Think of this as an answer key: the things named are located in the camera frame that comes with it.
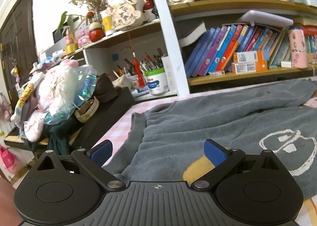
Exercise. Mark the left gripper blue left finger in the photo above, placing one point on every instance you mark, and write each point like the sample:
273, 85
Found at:
90, 163

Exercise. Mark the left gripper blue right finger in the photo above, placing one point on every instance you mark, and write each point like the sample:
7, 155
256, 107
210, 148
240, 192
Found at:
224, 161

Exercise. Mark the grey sweatpants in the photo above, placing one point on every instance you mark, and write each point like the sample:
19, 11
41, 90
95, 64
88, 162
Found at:
165, 140

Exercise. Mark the pink checkered table mat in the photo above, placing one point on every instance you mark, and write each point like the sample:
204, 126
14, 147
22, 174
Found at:
118, 133

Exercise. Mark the black box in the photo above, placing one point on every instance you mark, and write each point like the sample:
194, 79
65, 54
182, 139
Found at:
106, 116

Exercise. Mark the lower orange white box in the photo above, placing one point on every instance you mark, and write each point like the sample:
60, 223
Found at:
249, 66

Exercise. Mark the orange white box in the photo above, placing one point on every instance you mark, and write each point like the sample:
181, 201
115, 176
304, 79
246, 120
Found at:
251, 56
249, 66

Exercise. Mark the upper orange white box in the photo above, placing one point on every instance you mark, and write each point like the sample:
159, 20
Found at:
251, 56

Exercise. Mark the white green-lid jar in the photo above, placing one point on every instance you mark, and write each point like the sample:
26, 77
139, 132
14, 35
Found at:
156, 81

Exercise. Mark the row of colourful books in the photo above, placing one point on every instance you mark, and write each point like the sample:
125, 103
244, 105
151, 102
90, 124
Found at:
213, 50

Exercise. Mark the red daruma doll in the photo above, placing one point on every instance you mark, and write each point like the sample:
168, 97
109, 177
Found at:
95, 32

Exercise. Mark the wooden bookshelf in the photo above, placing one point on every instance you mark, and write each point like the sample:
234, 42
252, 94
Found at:
168, 46

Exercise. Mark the pink cartoon tumbler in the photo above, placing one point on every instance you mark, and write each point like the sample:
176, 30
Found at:
297, 47

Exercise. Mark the white tablet device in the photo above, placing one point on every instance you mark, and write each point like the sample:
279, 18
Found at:
264, 18

